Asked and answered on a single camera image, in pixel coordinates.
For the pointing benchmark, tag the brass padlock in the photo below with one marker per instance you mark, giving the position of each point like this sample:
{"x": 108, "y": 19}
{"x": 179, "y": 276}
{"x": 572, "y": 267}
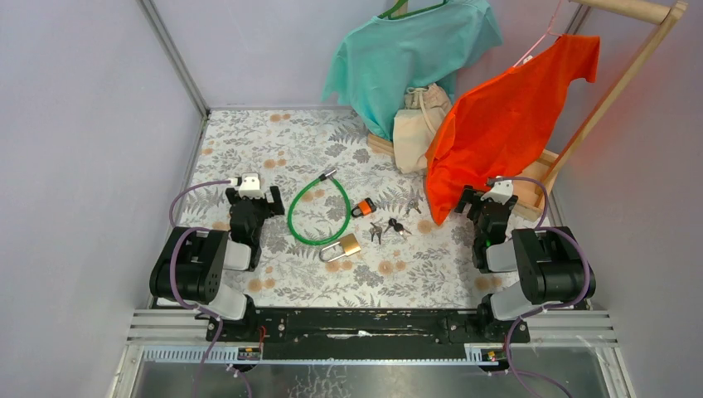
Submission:
{"x": 345, "y": 246}

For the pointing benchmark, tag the beige drawstring bag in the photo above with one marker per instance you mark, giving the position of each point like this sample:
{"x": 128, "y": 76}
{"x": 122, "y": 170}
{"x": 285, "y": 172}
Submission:
{"x": 416, "y": 124}

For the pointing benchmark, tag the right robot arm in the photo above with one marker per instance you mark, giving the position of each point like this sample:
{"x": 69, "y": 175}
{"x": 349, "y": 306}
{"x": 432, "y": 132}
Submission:
{"x": 551, "y": 268}

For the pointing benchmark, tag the black head key bunch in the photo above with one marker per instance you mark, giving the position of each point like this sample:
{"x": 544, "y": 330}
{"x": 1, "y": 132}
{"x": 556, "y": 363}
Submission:
{"x": 397, "y": 227}

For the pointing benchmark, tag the floral table mat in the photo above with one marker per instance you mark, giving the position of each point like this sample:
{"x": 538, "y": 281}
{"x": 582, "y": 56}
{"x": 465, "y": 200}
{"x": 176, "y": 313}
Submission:
{"x": 432, "y": 268}

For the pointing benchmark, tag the orange black padlock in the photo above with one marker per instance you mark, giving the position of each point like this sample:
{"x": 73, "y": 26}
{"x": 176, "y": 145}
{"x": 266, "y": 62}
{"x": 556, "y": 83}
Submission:
{"x": 363, "y": 208}

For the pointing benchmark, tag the orange t-shirt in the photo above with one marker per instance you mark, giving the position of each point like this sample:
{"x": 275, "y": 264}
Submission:
{"x": 503, "y": 125}

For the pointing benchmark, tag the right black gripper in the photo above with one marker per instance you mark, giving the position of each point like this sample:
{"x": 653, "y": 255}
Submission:
{"x": 471, "y": 196}

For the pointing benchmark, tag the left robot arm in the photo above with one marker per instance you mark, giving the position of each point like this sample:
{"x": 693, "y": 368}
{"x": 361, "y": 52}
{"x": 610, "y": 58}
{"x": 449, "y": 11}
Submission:
{"x": 190, "y": 268}

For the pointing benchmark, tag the wooden clothes rack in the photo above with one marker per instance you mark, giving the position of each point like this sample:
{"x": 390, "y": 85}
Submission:
{"x": 532, "y": 202}

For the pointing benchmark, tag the cable lock key pair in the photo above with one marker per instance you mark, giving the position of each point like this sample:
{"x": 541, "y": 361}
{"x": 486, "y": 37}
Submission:
{"x": 412, "y": 205}

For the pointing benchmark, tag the green cable lock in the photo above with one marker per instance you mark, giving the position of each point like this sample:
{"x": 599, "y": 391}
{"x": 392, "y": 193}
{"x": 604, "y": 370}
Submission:
{"x": 319, "y": 227}

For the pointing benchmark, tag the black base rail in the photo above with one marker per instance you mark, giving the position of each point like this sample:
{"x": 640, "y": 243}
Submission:
{"x": 310, "y": 334}

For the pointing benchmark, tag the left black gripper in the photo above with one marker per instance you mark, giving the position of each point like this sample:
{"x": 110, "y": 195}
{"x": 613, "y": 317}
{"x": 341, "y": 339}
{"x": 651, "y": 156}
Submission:
{"x": 271, "y": 208}

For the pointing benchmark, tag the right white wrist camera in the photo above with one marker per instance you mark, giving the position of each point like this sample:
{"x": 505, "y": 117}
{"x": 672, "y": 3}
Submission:
{"x": 501, "y": 190}

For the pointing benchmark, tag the teal t-shirt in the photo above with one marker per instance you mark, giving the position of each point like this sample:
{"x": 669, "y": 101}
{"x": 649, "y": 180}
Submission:
{"x": 376, "y": 63}

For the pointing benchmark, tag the green clothes hanger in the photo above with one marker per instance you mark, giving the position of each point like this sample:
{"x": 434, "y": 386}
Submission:
{"x": 401, "y": 9}

